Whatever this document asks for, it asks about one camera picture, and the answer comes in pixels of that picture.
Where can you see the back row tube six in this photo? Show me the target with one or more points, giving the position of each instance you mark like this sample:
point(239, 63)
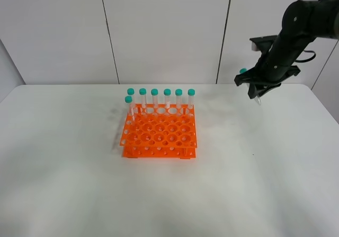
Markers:
point(191, 94)

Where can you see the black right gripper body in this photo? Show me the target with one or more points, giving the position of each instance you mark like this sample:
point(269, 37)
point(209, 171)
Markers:
point(276, 65)

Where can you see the test tube with teal cap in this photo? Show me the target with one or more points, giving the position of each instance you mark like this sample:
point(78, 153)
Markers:
point(257, 99)

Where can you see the orange test tube rack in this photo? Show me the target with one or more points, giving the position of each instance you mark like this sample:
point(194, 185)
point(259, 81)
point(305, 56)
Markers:
point(160, 133)

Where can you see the back row tube two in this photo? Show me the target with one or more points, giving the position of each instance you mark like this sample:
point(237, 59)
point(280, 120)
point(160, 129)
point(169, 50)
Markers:
point(143, 92)

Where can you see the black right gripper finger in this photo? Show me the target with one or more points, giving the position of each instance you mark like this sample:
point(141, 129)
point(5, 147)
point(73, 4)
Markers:
point(251, 77)
point(257, 91)

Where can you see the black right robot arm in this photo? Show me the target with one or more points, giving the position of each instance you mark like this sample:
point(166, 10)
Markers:
point(302, 23)

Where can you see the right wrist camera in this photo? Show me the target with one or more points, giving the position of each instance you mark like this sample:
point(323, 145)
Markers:
point(262, 44)

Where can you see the back row tube four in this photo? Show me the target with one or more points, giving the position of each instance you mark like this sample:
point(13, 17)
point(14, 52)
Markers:
point(167, 94)

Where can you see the back row tube three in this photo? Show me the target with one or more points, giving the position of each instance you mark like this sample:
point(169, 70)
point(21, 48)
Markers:
point(154, 93)

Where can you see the front-left rack test tube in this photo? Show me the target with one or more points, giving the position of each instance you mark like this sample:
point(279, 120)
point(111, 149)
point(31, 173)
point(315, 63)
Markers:
point(131, 109)

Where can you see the back row tube one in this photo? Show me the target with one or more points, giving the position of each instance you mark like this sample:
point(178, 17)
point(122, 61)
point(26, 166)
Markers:
point(131, 93)

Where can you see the back row tube five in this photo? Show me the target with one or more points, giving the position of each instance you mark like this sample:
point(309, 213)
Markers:
point(178, 93)

